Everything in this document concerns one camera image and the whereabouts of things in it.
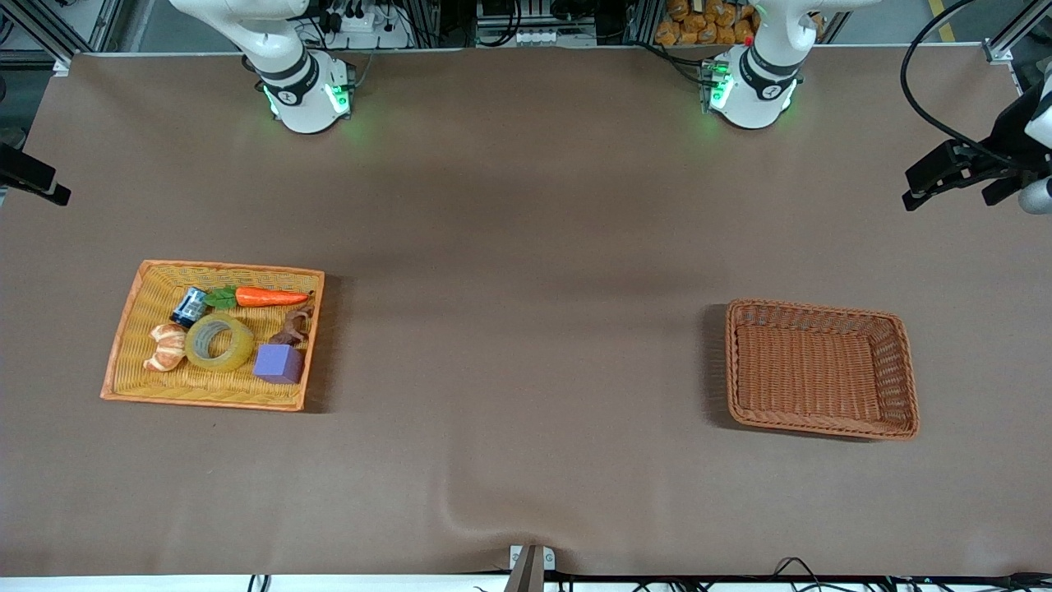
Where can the white power strip with plugs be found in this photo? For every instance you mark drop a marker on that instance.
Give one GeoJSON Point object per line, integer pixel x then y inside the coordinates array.
{"type": "Point", "coordinates": [366, 29]}

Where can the yellow clear tape roll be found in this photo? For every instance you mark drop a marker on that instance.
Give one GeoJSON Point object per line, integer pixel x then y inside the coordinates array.
{"type": "Point", "coordinates": [238, 349]}

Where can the small blue labelled jar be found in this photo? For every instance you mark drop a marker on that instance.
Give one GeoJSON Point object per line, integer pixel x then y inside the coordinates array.
{"type": "Point", "coordinates": [188, 307]}

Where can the bag of orange bread rolls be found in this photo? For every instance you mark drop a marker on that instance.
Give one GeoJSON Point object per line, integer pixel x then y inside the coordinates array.
{"type": "Point", "coordinates": [707, 23]}

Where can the brown table cover sheet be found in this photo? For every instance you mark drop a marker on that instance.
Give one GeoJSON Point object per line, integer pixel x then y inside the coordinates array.
{"type": "Point", "coordinates": [526, 247]}

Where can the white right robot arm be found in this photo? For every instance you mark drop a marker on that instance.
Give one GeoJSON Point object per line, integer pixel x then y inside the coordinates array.
{"type": "Point", "coordinates": [302, 86]}

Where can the small white power strip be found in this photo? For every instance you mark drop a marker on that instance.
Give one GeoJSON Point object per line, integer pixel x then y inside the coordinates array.
{"type": "Point", "coordinates": [541, 37]}

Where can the toy croissant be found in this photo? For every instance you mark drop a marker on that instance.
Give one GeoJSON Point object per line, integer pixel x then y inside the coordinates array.
{"type": "Point", "coordinates": [168, 349]}

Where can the purple foam cube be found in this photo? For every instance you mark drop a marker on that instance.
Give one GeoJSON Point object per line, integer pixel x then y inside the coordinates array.
{"type": "Point", "coordinates": [278, 363]}

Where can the yellow wicker basket orange rim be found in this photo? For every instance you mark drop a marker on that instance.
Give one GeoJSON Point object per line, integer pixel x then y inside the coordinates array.
{"type": "Point", "coordinates": [148, 378]}

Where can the brown wicker basket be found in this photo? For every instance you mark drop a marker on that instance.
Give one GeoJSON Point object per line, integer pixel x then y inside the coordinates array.
{"type": "Point", "coordinates": [822, 370]}

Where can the grey metal camera mount bracket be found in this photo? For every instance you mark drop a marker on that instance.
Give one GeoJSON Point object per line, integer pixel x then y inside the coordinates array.
{"type": "Point", "coordinates": [531, 567]}

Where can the orange toy carrot green leaves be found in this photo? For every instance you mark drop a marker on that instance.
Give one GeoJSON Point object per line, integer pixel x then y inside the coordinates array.
{"type": "Point", "coordinates": [267, 297]}

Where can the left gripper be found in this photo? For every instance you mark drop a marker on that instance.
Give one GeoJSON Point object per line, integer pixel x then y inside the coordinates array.
{"type": "Point", "coordinates": [1010, 131]}

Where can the aluminium frame profile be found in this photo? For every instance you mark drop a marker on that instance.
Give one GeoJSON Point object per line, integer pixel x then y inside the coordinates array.
{"type": "Point", "coordinates": [1007, 33]}
{"type": "Point", "coordinates": [41, 33]}

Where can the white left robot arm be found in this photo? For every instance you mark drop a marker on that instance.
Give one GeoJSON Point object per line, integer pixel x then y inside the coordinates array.
{"type": "Point", "coordinates": [752, 90]}

